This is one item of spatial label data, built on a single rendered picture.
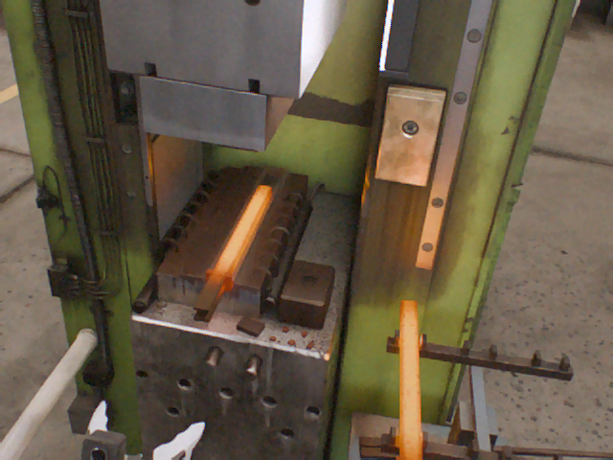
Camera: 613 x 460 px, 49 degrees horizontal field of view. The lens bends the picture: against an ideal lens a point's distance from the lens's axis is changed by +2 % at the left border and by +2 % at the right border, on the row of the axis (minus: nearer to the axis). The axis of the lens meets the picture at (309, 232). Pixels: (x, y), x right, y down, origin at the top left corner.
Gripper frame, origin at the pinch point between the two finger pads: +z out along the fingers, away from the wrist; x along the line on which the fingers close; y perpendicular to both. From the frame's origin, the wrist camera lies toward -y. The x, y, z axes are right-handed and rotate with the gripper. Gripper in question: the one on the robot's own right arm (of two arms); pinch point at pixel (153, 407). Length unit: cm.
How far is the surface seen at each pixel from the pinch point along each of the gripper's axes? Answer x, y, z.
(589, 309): 111, 100, 171
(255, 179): -4, 1, 67
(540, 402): 88, 100, 114
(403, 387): 35.0, 3.1, 16.4
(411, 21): 26, -47, 41
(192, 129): -4.5, -28.9, 30.6
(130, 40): -13, -42, 31
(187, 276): -6.7, 1.4, 30.6
